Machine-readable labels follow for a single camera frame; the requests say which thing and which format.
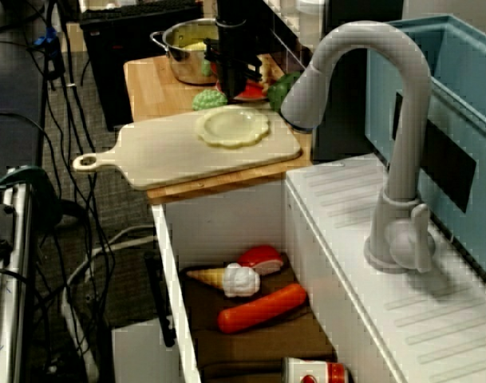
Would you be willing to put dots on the black cabinet box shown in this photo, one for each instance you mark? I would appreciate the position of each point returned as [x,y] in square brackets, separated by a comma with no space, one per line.
[123,72]

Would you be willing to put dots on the teal plastic bin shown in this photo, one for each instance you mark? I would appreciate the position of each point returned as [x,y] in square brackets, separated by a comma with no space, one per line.
[458,80]

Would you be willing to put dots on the grey toy faucet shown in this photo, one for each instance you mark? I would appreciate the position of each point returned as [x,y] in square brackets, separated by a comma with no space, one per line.
[406,159]

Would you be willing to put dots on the red plate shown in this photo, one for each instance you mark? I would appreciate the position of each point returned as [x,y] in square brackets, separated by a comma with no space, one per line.
[252,91]

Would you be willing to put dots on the white flat panel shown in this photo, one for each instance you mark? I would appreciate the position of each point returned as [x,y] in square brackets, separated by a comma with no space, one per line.
[143,355]

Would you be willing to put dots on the cream flower-shaped plate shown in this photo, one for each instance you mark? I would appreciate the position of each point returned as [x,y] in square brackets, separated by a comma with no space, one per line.
[234,129]

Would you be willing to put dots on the white toy sink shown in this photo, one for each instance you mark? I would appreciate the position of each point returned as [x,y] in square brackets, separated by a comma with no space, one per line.
[346,239]

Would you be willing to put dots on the light green toy grapes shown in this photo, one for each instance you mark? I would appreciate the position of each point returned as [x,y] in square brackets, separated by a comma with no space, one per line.
[206,101]

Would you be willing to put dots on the tan toy bread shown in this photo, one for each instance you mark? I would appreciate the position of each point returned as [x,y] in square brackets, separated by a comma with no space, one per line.
[268,72]

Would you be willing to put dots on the blue connector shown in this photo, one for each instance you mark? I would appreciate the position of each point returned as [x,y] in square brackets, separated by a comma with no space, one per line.
[47,38]

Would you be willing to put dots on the aluminium frame rail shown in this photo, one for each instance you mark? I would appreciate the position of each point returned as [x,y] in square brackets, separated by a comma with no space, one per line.
[15,259]

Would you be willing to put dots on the green clamp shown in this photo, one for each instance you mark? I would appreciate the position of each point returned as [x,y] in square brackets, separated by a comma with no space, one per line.
[27,175]

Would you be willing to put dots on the toy ice cream cone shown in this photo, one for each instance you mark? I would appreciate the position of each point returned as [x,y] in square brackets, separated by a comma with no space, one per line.
[242,281]

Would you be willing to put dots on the red toy ham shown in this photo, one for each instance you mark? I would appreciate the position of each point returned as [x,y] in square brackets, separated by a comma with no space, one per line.
[262,257]

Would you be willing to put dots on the orange toy carrot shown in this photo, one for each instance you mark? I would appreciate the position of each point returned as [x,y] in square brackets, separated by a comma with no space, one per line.
[262,309]

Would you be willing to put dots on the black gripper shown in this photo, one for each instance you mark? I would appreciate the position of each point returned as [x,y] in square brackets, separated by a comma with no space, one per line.
[232,44]

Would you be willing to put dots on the red and white toy can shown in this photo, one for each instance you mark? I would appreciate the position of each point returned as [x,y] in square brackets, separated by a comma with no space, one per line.
[306,369]

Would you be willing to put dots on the light wooden cutting board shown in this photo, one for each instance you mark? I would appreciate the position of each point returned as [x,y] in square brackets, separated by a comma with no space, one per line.
[155,155]

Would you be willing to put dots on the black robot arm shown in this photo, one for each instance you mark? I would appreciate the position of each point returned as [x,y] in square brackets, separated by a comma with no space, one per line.
[234,10]

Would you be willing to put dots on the yellow toy food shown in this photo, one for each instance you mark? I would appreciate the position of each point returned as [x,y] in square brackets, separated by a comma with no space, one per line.
[194,46]

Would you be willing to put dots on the green toy bell pepper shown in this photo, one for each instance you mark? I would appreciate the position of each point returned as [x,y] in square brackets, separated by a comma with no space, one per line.
[278,91]

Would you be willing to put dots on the steel cooking pot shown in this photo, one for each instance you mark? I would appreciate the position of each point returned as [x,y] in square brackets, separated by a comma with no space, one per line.
[186,68]

